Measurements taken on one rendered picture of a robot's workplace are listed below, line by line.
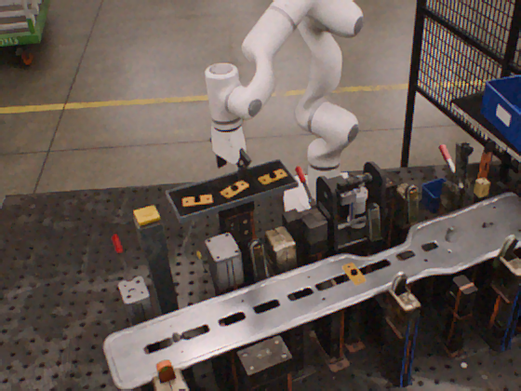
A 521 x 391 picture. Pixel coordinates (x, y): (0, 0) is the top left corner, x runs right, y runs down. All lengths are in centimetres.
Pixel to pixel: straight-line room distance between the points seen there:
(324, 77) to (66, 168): 249
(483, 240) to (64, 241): 153
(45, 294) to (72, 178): 181
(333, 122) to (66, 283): 109
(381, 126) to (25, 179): 227
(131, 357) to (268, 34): 90
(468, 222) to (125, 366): 111
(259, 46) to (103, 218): 118
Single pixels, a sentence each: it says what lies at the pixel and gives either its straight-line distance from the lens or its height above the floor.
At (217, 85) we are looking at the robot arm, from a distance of 167.
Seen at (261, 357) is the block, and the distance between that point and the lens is 163.
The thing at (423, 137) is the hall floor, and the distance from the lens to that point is 427.
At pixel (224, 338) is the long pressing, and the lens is 172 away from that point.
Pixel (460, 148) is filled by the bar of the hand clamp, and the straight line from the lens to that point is 203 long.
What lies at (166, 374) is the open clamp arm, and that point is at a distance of 158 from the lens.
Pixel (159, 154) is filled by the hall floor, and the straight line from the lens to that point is 419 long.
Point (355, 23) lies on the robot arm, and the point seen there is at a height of 155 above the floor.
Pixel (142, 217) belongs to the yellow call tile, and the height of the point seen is 116.
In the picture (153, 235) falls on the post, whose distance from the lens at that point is 188.
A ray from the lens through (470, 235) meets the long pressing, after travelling 202.
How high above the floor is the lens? 233
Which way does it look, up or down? 42 degrees down
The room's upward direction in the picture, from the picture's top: straight up
